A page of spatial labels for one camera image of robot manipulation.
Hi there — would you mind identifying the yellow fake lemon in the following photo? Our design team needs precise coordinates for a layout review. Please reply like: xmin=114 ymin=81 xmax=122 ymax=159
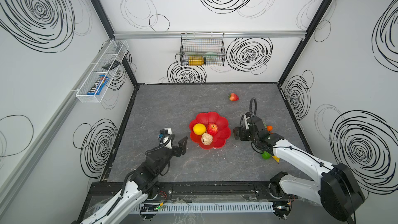
xmin=193 ymin=123 xmax=207 ymax=136

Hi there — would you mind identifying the fake red apple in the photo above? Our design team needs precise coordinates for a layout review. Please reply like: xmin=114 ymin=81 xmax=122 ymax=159
xmin=207 ymin=123 xmax=218 ymax=136

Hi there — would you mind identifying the red flower-shaped fruit bowl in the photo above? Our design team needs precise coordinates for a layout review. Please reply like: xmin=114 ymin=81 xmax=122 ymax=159
xmin=189 ymin=112 xmax=231 ymax=150

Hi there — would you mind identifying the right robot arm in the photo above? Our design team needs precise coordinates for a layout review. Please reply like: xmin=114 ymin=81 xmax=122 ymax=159
xmin=233 ymin=113 xmax=365 ymax=224

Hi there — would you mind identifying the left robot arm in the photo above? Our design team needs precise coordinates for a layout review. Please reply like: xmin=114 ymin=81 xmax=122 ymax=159
xmin=81 ymin=134 xmax=188 ymax=224

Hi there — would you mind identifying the green fake lime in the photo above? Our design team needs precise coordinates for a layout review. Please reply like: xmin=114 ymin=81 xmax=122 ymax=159
xmin=262 ymin=151 xmax=271 ymax=160

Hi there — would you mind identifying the fake red strawberry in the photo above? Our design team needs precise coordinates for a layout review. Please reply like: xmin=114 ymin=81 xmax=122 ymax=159
xmin=229 ymin=93 xmax=239 ymax=102

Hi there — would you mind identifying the yellow box in basket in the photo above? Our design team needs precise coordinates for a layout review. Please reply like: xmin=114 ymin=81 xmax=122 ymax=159
xmin=188 ymin=56 xmax=206 ymax=66

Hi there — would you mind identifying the blue candy packet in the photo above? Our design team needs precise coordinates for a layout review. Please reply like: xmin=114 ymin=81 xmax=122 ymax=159
xmin=87 ymin=75 xmax=109 ymax=95

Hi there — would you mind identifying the black remote control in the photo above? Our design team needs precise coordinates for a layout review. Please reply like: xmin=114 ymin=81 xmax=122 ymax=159
xmin=102 ymin=61 xmax=121 ymax=71

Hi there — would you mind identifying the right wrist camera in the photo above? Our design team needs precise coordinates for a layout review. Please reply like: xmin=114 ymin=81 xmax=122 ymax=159
xmin=240 ymin=113 xmax=250 ymax=130

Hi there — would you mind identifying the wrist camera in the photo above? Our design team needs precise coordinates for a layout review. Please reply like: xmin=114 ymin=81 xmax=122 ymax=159
xmin=158 ymin=128 xmax=172 ymax=146
xmin=240 ymin=113 xmax=250 ymax=130

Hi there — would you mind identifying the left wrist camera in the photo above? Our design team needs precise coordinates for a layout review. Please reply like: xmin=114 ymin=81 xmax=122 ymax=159
xmin=158 ymin=128 xmax=172 ymax=146

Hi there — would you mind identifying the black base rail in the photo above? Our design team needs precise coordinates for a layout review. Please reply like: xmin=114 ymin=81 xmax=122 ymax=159
xmin=87 ymin=181 xmax=298 ymax=201

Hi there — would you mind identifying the grey slotted cable duct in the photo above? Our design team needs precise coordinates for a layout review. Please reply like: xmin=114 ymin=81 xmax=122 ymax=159
xmin=130 ymin=202 xmax=276 ymax=215

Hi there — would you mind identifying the black wire wall basket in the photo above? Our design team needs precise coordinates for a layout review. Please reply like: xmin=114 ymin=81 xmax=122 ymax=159
xmin=177 ymin=32 xmax=226 ymax=67

